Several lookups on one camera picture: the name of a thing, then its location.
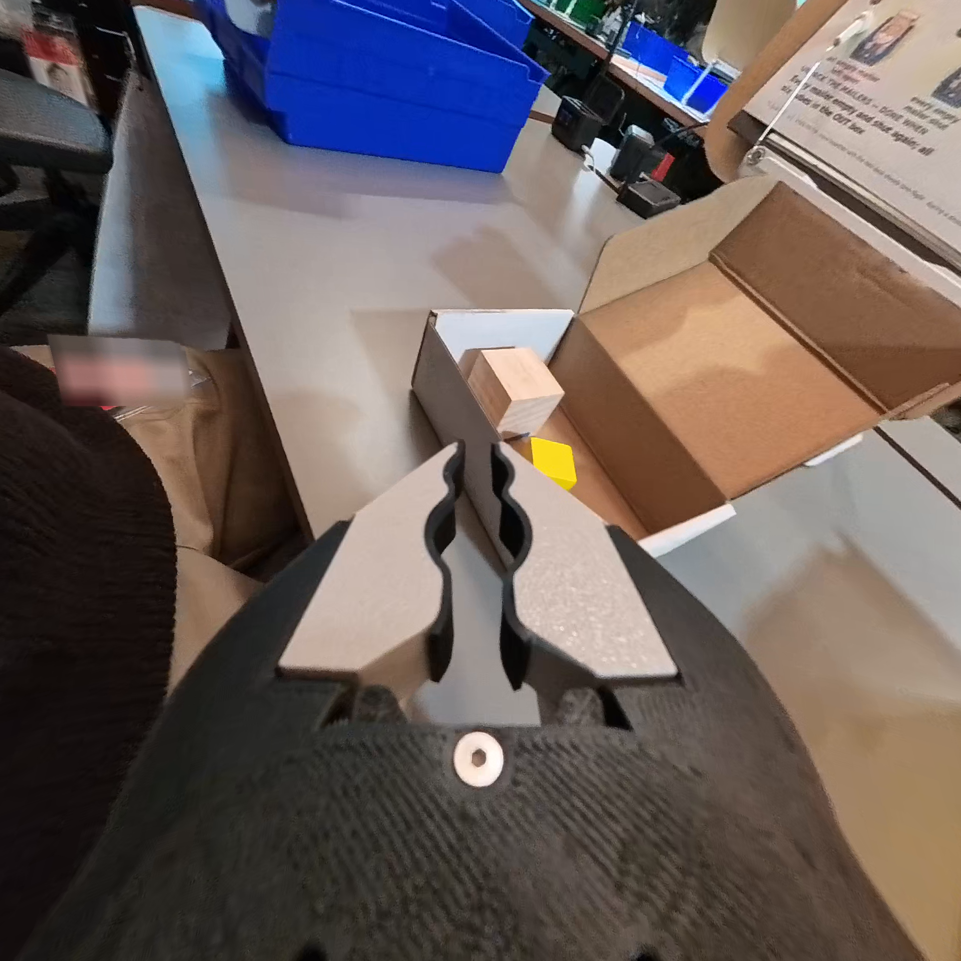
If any wooden work table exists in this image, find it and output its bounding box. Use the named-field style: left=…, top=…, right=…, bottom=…
left=526, top=0, right=710, bottom=129

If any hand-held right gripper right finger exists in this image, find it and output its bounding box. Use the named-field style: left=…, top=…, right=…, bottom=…
left=490, top=441, right=680, bottom=722

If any blue storage bin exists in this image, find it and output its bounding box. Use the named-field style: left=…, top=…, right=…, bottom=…
left=197, top=0, right=551, bottom=174
left=664, top=56, right=729, bottom=114

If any black battery charger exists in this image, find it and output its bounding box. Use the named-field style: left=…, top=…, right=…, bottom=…
left=552, top=96, right=604, bottom=155

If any black cube device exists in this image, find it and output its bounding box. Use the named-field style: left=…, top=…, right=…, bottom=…
left=610, top=126, right=669, bottom=181

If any yellow cube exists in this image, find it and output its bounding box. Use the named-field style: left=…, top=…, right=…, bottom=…
left=529, top=437, right=578, bottom=491

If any white cardboard box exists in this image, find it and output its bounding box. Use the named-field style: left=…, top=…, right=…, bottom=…
left=411, top=179, right=961, bottom=560

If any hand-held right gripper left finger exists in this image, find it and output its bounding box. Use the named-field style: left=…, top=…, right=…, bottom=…
left=276, top=440, right=468, bottom=720

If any wooden block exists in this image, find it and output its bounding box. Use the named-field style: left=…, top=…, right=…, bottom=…
left=459, top=347, right=566, bottom=438

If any beige stand board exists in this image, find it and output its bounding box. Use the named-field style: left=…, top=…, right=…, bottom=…
left=702, top=0, right=797, bottom=72

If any grey desk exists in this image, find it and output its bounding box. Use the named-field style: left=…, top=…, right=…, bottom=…
left=89, top=8, right=961, bottom=961

